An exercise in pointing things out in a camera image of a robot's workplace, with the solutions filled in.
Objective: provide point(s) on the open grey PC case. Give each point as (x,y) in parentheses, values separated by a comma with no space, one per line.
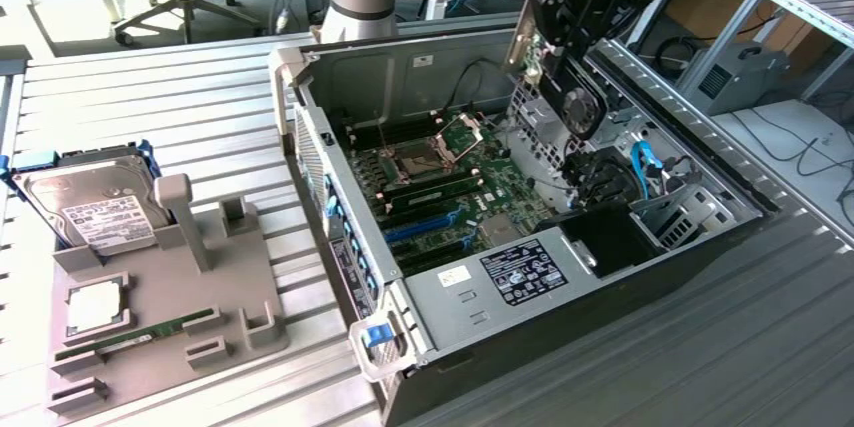
(600,347)

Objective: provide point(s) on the silver disk bay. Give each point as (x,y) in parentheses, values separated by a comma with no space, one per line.
(694,207)

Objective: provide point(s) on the grey vented box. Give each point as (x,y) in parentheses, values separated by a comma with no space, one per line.
(740,82)

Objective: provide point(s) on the aluminium frame rack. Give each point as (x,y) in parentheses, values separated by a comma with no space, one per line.
(800,2)

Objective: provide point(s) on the metal socket cover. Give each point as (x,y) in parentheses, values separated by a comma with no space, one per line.
(463,137)

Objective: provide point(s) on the grey parts rack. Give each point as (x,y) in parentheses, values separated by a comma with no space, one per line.
(173,297)

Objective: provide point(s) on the silver hard disk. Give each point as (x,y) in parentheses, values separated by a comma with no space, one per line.
(86,197)

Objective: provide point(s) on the silver chipset heatsink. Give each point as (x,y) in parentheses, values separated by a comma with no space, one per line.
(501,228)

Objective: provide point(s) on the silver CPU chip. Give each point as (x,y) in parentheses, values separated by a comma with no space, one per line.
(96,307)

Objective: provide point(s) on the blue case latch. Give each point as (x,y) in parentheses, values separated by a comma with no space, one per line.
(376,336)

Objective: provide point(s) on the long black expansion slot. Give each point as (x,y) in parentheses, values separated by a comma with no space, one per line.
(420,214)

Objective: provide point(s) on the green motherboard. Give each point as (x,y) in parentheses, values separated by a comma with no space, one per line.
(520,187)

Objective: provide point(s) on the short black expansion slot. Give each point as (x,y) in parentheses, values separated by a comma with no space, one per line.
(427,251)

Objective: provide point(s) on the black labelled RAM stick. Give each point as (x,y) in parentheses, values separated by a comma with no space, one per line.
(433,198)

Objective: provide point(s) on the blue card retainer strip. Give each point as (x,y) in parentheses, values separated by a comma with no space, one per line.
(353,242)

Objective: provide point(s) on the blue disk caddy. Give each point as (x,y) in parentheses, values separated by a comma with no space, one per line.
(33,162)

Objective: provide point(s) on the black office chair base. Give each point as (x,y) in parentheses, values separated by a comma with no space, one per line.
(187,12)

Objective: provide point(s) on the graphics card with black fan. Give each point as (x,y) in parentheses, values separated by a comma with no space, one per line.
(583,107)

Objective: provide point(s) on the grey power supply with label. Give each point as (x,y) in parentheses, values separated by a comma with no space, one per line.
(453,307)

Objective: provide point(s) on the CPU socket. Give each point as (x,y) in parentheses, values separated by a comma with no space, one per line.
(416,164)

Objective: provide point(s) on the thin metal locking lever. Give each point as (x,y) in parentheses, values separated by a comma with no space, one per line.
(383,134)

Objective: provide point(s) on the blue expansion slot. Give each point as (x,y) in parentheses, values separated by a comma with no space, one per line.
(420,228)

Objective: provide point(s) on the green RAM stick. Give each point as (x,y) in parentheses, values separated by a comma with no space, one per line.
(163,331)

